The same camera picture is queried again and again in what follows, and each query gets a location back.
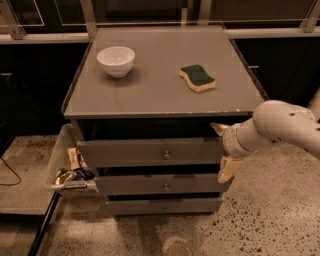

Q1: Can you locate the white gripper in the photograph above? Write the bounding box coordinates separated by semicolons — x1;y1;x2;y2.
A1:
210;120;257;183

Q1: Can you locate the grey top drawer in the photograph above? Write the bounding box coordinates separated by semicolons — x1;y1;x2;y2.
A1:
77;137;224;168

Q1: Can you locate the grey drawer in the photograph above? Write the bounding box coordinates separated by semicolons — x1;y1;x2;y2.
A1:
106;197;223;215
95;174;230;195
77;137;224;168

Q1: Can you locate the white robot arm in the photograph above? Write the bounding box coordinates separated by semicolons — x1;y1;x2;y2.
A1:
210;100;320;183

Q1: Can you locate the grey middle drawer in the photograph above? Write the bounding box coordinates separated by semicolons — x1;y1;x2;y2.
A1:
95;174;230;195

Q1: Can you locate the grey drawer cabinet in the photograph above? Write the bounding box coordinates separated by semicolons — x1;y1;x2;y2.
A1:
63;26;265;203

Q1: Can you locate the grey bottom drawer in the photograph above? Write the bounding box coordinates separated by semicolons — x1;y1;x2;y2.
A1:
106;197;223;215

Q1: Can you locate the green and yellow sponge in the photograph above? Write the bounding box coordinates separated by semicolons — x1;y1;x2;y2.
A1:
179;64;216;92

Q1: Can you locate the white ceramic bowl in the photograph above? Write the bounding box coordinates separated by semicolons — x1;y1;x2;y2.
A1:
96;46;136;78

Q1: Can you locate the black floor bar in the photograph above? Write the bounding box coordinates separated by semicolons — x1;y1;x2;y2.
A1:
27;192;60;256

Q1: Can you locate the black cable on floor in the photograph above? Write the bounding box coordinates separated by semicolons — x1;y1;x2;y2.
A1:
0;156;22;187

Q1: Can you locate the metal railing frame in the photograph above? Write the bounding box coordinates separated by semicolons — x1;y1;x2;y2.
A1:
0;0;320;43

